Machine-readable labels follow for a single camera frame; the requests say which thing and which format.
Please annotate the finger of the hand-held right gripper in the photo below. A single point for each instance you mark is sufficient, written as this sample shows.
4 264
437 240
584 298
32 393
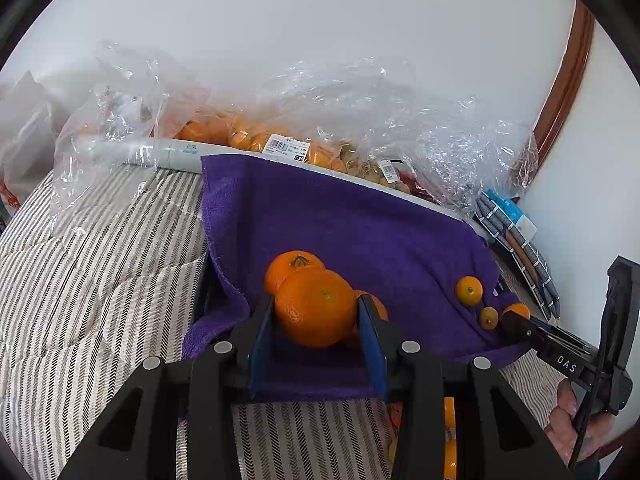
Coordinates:
522 329

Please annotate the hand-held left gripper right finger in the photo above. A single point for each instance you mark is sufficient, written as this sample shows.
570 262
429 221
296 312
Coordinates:
372 345

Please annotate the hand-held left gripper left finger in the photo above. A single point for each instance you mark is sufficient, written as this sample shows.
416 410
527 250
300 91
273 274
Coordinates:
260 355

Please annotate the small mandarin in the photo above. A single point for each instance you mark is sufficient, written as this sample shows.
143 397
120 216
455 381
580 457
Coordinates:
449 460
469 290
517 308
449 412

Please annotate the small yellow-green fruit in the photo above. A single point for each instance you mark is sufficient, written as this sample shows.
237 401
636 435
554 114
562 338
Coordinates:
392 452
488 317

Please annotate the large orange with stem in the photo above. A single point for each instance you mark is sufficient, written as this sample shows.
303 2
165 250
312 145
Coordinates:
289 269

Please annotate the purple towel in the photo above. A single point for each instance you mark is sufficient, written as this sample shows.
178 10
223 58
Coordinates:
350 225

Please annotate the person's right hand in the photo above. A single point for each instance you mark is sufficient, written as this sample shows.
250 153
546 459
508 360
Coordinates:
559 425

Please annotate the blue grey plaid cloth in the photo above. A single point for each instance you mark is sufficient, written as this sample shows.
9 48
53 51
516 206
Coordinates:
542 280

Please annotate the small red fruit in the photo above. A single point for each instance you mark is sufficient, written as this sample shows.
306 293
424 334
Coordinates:
394 414

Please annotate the brown wooden stick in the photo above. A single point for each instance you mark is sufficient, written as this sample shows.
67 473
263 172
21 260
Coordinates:
520 255

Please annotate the small white box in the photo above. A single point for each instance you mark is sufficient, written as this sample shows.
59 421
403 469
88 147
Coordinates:
526 225

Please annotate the blue tissue pack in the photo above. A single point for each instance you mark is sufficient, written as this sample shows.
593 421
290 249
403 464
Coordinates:
502 205

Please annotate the striped mattress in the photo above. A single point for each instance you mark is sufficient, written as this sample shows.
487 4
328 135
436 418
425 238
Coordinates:
100 285

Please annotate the long white pipe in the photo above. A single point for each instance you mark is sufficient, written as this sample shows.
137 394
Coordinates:
150 152

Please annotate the clear bag of oranges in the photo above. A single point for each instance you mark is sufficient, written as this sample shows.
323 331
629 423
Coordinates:
260 120

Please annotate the empty clear plastic bag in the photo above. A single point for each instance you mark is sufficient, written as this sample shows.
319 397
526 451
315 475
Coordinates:
120 110

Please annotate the white plastic bag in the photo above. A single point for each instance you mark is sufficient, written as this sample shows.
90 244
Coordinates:
25 135

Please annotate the brown wooden door frame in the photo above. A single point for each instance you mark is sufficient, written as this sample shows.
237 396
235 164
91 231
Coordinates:
565 75

